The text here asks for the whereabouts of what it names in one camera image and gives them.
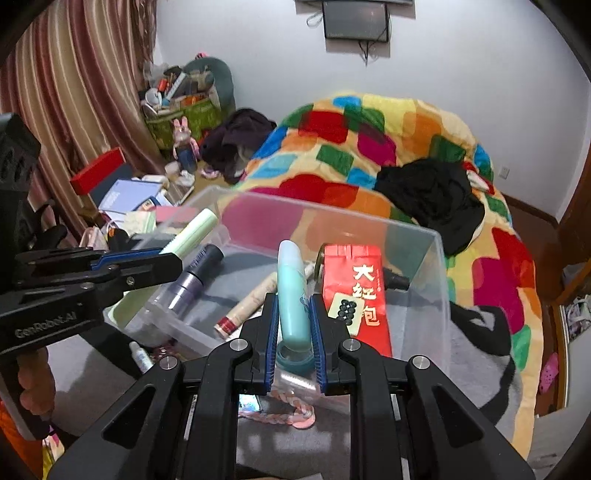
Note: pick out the pink notepad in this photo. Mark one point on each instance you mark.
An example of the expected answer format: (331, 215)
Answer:
(173, 214)

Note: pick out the grey black striped blanket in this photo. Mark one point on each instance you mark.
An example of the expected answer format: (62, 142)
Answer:
(475, 350)

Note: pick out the wall socket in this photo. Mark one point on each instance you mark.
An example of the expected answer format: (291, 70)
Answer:
(503, 173)

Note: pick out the red tea packet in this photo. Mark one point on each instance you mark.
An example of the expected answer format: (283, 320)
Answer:
(364, 277)

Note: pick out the grey white sandals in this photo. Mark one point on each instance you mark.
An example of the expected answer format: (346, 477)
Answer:
(577, 318)

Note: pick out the person's left hand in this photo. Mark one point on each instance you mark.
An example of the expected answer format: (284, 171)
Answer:
(37, 383)

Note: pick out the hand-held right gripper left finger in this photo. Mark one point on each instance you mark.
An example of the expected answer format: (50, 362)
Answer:
(272, 332)

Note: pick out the colourful patchwork blanket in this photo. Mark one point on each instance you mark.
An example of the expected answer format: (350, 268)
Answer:
(351, 157)

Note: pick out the clear plastic storage bin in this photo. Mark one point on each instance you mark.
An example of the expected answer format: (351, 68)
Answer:
(401, 258)

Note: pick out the blue notebook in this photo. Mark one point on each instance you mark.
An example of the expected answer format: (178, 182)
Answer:
(127, 194)

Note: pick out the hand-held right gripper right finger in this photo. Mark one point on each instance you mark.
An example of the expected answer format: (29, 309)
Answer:
(318, 332)

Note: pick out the pale green book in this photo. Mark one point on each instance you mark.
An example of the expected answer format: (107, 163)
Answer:
(138, 222)

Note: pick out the green neck pillow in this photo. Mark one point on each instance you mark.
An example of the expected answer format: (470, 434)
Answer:
(224, 78)

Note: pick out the green storage bag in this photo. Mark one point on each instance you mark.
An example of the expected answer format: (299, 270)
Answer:
(198, 120)

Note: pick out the pink clog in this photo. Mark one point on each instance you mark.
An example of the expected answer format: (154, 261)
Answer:
(548, 373)

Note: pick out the wooden wardrobe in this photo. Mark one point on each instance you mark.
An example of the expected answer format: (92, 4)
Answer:
(561, 360)

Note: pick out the mahjong tile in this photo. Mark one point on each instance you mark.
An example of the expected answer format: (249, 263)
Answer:
(348, 311)

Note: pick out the pink rabbit bottle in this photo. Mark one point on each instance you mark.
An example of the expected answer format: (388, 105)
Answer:
(187, 157)

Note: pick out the small wall monitor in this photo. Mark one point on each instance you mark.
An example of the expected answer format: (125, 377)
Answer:
(355, 18)

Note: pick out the white toothpaste tube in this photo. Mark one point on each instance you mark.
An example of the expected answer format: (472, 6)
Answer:
(141, 357)

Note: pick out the black clothing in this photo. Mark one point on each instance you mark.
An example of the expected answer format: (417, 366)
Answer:
(429, 198)

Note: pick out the beige tube with red cap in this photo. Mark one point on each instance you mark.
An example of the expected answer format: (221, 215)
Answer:
(247, 304)

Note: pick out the dark clothing pile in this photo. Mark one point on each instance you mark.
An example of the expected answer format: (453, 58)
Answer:
(235, 138)

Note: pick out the dark red hair clip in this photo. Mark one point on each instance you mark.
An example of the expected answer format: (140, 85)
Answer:
(161, 353)

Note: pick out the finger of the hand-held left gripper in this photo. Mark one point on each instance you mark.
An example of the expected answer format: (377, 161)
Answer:
(55, 259)
(152, 270)

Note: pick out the red box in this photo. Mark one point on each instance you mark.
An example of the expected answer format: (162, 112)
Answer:
(97, 170)

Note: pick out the mint green bottle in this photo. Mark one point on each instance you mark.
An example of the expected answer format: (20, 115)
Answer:
(293, 300)

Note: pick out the pink bag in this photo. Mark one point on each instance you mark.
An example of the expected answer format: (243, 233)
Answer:
(94, 240)

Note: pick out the light green tube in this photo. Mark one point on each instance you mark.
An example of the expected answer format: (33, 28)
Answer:
(194, 233)

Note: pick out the purple cosmetic bottle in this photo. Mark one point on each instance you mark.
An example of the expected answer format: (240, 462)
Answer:
(189, 281)

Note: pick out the striped curtain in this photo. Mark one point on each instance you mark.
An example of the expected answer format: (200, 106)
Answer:
(83, 83)

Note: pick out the blue white small packet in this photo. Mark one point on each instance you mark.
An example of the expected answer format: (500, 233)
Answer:
(249, 402)

